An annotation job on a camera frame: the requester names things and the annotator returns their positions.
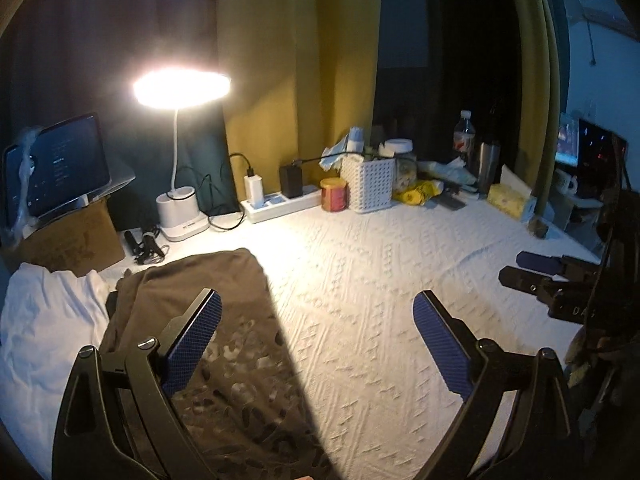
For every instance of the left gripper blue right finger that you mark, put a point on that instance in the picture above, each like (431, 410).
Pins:
(450, 342)

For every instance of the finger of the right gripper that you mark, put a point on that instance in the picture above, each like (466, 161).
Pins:
(528, 282)
(540, 263)

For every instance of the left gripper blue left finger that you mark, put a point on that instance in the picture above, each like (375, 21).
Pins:
(185, 338)

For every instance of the brown t-shirt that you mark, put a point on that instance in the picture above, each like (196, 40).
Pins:
(244, 407)

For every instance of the yellow tissue box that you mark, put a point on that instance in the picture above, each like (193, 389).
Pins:
(512, 196)

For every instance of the white mug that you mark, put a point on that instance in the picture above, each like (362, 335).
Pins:
(565, 183)

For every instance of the stainless steel tumbler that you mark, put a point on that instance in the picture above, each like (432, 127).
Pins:
(487, 166)

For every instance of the yellow snack packet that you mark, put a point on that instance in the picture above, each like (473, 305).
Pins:
(419, 192)

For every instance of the white folded garment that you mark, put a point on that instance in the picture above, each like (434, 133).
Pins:
(47, 317)

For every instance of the plastic bottle red label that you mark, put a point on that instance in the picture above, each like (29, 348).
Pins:
(464, 137)

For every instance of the brown cardboard box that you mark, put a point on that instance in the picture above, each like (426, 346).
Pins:
(82, 241)

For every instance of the clear jar with white lid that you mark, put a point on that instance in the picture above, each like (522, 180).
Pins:
(405, 162)

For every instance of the white power strip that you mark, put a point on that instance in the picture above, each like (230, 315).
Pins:
(277, 205)

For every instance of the white USB charger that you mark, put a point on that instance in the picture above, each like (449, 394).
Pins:
(254, 191)

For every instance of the white perforated plastic basket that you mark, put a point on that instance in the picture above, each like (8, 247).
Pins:
(369, 182)

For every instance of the red can with yellow lid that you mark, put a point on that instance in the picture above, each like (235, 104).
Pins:
(333, 194)

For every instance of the black power adapter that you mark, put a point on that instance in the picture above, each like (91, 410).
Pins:
(291, 180)

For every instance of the tablet with dark screen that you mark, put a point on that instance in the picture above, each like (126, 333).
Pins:
(66, 161)

